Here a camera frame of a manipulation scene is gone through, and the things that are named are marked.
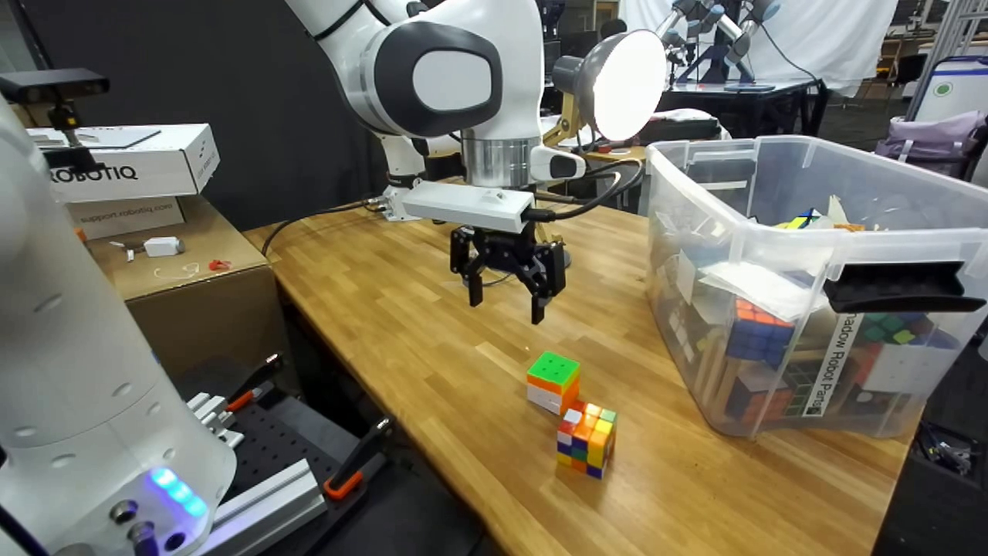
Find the white hanging sheet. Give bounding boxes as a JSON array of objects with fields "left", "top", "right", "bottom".
[{"left": 615, "top": 0, "right": 903, "bottom": 99}]

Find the scrambled multicolour puzzle cube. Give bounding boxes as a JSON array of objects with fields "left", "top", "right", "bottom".
[{"left": 554, "top": 399, "right": 622, "bottom": 483}]

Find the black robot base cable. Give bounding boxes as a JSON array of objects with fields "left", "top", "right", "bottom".
[{"left": 261, "top": 197, "right": 385, "bottom": 255}]

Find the black perforated breadboard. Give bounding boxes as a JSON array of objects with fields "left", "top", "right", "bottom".
[{"left": 220, "top": 394, "right": 487, "bottom": 556}]

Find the blue and orange puzzle cube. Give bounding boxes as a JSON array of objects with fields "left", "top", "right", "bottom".
[{"left": 727, "top": 299, "right": 796, "bottom": 368}]

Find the grey background robot gripper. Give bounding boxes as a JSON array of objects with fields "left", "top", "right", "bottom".
[{"left": 659, "top": 0, "right": 784, "bottom": 87}]

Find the green and red puzzle cube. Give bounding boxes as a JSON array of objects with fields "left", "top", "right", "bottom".
[{"left": 524, "top": 349, "right": 586, "bottom": 417}]

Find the white bin label sticker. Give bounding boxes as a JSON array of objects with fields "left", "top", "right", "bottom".
[{"left": 801, "top": 313, "right": 868, "bottom": 420}]

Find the white Robotiq carton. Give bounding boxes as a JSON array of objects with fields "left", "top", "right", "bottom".
[{"left": 25, "top": 120, "right": 223, "bottom": 206}]

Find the clear plastic storage bin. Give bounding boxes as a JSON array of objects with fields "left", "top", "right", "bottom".
[{"left": 642, "top": 133, "right": 988, "bottom": 440}]

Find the aluminium extrusion bar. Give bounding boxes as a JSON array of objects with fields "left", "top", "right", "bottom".
[
  {"left": 204, "top": 458, "right": 334, "bottom": 556},
  {"left": 184, "top": 389, "right": 253, "bottom": 450}
]

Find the black bin handle clip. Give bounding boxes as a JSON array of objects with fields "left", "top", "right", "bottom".
[{"left": 823, "top": 258, "right": 988, "bottom": 316}]

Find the orange handled bar clamp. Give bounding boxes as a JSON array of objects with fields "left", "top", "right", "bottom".
[
  {"left": 322, "top": 413, "right": 396, "bottom": 507},
  {"left": 216, "top": 349, "right": 287, "bottom": 417}
]

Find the black camera on stand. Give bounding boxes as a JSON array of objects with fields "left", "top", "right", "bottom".
[{"left": 0, "top": 67, "right": 113, "bottom": 133}]

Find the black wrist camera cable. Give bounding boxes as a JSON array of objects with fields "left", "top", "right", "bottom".
[{"left": 524, "top": 151, "right": 650, "bottom": 226}]

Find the gold desk lamp dark shade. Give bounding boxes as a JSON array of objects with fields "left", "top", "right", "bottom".
[{"left": 540, "top": 27, "right": 672, "bottom": 149}]

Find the purple bag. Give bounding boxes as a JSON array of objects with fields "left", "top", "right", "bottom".
[{"left": 875, "top": 109, "right": 988, "bottom": 174}]

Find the white storage box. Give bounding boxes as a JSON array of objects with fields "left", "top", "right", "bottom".
[{"left": 915, "top": 55, "right": 988, "bottom": 125}]

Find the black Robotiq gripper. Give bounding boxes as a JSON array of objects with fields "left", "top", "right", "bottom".
[{"left": 448, "top": 226, "right": 573, "bottom": 327}]

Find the white robot with blue light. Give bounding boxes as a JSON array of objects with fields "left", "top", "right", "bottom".
[{"left": 0, "top": 97, "right": 241, "bottom": 556}]

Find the brown cardboard box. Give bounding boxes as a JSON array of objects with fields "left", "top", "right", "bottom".
[{"left": 75, "top": 194, "right": 293, "bottom": 400}]

